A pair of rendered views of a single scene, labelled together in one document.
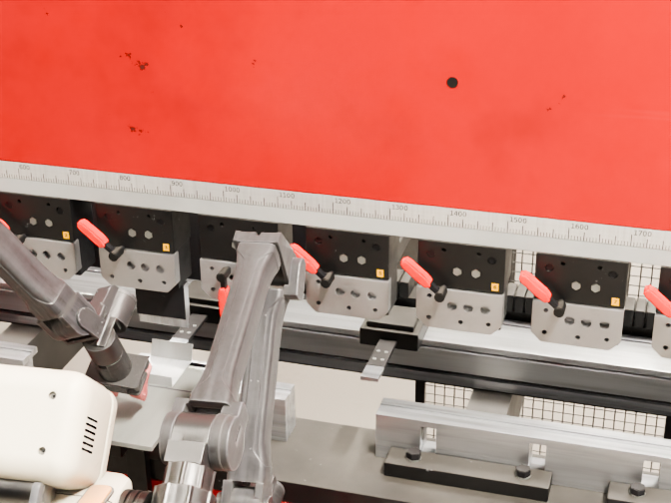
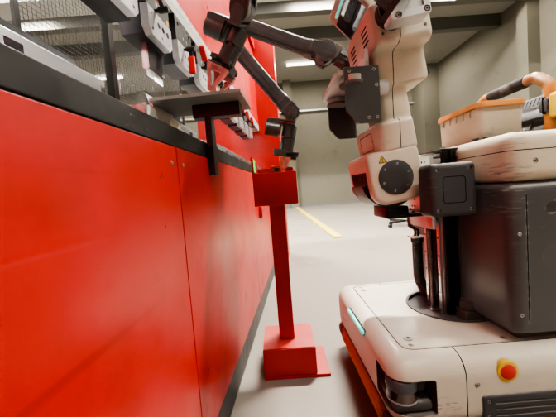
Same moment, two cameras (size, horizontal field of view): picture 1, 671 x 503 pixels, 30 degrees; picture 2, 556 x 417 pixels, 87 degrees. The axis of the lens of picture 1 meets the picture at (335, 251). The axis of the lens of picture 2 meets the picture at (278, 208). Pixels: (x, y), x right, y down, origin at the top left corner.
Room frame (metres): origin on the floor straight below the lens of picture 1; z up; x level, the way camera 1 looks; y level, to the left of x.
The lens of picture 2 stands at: (1.95, 1.32, 0.71)
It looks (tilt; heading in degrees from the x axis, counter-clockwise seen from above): 3 degrees down; 258
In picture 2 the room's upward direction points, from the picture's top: 4 degrees counter-clockwise
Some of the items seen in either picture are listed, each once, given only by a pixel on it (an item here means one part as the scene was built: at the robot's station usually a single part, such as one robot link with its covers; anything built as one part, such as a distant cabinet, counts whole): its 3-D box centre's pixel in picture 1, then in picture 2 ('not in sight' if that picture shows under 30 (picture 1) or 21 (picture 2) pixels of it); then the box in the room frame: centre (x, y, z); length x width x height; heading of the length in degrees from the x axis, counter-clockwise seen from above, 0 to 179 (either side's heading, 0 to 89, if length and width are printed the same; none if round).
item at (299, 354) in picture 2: not in sight; (295, 348); (1.68, 0.18, 0.06); 0.25 x 0.20 x 0.12; 168
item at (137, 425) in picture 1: (135, 402); (204, 103); (1.96, 0.37, 1.00); 0.26 x 0.18 x 0.01; 164
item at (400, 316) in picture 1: (385, 341); not in sight; (2.15, -0.10, 1.01); 0.26 x 0.12 x 0.05; 164
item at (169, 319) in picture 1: (162, 302); (153, 65); (2.10, 0.33, 1.13); 0.10 x 0.02 x 0.10; 74
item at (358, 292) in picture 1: (352, 264); (194, 70); (1.99, -0.03, 1.26); 0.15 x 0.09 x 0.17; 74
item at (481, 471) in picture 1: (467, 473); not in sight; (1.87, -0.24, 0.89); 0.30 x 0.05 x 0.03; 74
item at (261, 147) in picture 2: not in sight; (242, 152); (1.63, -1.90, 1.15); 0.85 x 0.25 x 2.30; 164
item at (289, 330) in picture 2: not in sight; (281, 270); (1.71, 0.17, 0.39); 0.06 x 0.06 x 0.54; 78
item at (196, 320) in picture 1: (196, 315); not in sight; (2.26, 0.29, 1.01); 0.26 x 0.12 x 0.05; 164
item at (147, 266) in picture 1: (145, 239); (146, 17); (2.10, 0.35, 1.26); 0.15 x 0.09 x 0.17; 74
